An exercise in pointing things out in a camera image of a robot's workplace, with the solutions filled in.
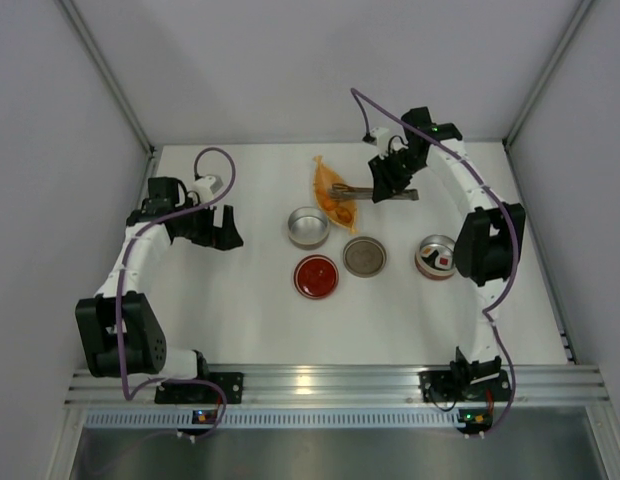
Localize metal tongs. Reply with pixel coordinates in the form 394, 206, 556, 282
327, 183, 419, 203

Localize sushi roll black white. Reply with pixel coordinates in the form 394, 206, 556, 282
420, 246, 437, 257

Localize sushi piece with red top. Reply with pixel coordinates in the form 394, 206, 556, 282
434, 255, 454, 270

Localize orange fried food piece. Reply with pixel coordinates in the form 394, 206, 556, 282
335, 209, 353, 224
319, 198, 339, 211

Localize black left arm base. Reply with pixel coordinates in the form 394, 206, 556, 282
154, 372, 244, 405

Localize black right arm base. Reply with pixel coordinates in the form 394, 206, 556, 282
418, 369, 512, 404

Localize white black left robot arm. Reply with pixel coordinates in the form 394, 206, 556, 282
75, 174, 244, 380

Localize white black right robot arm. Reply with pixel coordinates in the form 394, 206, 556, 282
364, 104, 526, 397

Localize woven bamboo basket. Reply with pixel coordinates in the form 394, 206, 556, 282
313, 155, 358, 234

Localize red round metal container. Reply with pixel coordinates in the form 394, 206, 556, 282
414, 234, 456, 281

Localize grey round metal container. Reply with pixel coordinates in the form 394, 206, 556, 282
287, 206, 330, 250

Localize red round lid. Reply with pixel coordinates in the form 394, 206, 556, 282
293, 254, 339, 300

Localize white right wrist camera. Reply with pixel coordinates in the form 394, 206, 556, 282
363, 127, 391, 154

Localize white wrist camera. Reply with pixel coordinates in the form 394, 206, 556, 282
363, 127, 391, 154
192, 174, 224, 204

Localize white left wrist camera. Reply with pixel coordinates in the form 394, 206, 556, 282
192, 174, 224, 204

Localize aluminium mounting rail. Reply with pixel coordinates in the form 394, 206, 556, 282
64, 365, 609, 408

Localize slotted grey cable duct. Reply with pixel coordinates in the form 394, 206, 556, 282
84, 408, 461, 429

